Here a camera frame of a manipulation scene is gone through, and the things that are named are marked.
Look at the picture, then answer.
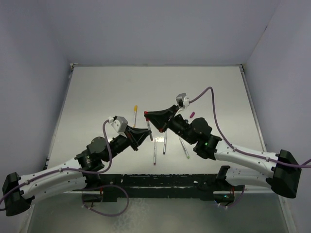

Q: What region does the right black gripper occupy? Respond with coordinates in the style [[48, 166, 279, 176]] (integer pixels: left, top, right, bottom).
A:
[[144, 106, 194, 146]]

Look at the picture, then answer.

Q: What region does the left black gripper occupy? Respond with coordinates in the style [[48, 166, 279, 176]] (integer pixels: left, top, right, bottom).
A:
[[103, 124, 150, 162]]

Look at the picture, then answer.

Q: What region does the red pen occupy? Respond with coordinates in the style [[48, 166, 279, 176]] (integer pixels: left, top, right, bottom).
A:
[[146, 121, 154, 141]]

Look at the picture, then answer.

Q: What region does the yellow pen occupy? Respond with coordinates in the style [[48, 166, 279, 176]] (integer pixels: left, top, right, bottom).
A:
[[133, 111, 137, 128]]

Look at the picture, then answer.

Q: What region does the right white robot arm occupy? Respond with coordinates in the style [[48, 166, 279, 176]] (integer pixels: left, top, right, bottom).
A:
[[144, 105, 302, 199]]

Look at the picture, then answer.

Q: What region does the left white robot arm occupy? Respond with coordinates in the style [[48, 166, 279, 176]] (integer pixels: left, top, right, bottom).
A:
[[0, 120, 151, 216]]

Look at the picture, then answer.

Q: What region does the pink pen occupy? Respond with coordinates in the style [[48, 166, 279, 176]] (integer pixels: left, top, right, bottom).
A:
[[153, 141, 156, 166]]

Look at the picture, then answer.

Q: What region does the blue pen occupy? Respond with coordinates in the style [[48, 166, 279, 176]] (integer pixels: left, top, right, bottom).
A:
[[163, 131, 168, 154]]

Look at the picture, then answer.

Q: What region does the green pen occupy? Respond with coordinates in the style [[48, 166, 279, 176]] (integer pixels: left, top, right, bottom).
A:
[[179, 137, 190, 159]]

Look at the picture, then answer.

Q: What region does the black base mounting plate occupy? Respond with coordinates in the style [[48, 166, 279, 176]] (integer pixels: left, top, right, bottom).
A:
[[83, 174, 243, 201]]

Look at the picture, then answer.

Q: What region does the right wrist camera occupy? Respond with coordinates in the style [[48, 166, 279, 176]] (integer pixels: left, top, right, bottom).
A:
[[175, 93, 190, 110]]

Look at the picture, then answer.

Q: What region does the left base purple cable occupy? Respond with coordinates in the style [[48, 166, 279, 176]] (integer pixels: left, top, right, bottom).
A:
[[81, 182, 129, 216]]

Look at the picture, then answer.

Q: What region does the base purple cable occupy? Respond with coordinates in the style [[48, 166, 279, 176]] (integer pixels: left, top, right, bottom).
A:
[[217, 186, 246, 210], [81, 182, 129, 216]]

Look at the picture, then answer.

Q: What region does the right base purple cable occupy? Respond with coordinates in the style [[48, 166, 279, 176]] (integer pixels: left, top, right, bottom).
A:
[[217, 186, 246, 210]]

